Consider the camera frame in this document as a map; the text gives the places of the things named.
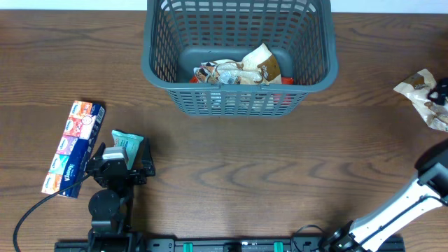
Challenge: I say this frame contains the mint green wipes pack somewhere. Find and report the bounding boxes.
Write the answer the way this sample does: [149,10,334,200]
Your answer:
[111,130,144,170]

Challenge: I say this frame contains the beige grain bag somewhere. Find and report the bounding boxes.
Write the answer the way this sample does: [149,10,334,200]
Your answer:
[193,59,264,85]
[393,69,447,132]

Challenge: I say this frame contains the grey plastic slotted basket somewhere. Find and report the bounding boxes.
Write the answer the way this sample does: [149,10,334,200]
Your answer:
[141,0,338,117]

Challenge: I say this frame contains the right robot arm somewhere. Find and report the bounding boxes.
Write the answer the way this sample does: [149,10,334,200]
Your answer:
[321,140,447,251]

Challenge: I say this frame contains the beige rice bag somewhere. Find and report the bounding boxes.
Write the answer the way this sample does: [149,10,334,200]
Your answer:
[240,43,282,85]

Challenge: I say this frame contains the Kleenex tissue multipack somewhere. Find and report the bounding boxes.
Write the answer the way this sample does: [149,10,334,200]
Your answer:
[41,101,106,198]

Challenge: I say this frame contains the black right cable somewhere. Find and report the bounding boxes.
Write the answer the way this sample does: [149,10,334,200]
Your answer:
[290,224,326,252]

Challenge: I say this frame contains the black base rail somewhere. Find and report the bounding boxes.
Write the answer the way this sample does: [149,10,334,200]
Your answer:
[54,234,406,252]

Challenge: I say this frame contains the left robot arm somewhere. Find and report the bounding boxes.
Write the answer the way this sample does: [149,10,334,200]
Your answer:
[85,138,155,252]

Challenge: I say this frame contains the black left cable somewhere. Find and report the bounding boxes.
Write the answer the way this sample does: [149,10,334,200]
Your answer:
[13,174,92,252]

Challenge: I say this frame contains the orange and tan cracker pack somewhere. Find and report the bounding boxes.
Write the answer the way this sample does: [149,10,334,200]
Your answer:
[189,76,295,106]

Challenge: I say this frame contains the black cable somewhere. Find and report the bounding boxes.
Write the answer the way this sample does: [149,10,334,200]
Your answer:
[290,224,326,252]
[13,174,92,252]

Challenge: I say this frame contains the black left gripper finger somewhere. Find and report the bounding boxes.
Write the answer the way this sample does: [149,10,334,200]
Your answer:
[90,143,105,166]
[141,138,155,172]

